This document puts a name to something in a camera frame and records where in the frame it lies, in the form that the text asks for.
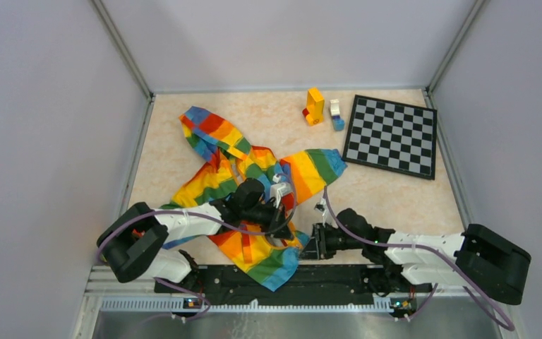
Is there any black white checkerboard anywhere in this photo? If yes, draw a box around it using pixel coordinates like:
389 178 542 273
342 95 438 180

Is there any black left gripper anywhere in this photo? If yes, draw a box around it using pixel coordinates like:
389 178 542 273
241 199 294 240

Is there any rainbow striped zip jacket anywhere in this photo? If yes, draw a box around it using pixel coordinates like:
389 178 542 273
163 106 347 292

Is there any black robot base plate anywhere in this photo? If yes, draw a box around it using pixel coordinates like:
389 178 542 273
180 264 432 306

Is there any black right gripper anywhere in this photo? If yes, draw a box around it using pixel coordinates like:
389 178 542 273
298 222 363 260

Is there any orange yellow block toy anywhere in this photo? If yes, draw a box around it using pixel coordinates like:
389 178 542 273
302 88 325 126

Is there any white blue block toy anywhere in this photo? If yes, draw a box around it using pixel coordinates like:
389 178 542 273
330 99 345 131

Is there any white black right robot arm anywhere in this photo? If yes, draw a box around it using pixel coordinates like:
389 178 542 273
300 208 531 305

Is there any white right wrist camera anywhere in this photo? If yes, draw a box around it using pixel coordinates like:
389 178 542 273
314 198 327 213

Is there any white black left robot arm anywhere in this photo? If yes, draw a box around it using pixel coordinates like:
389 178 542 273
97 178 296 292

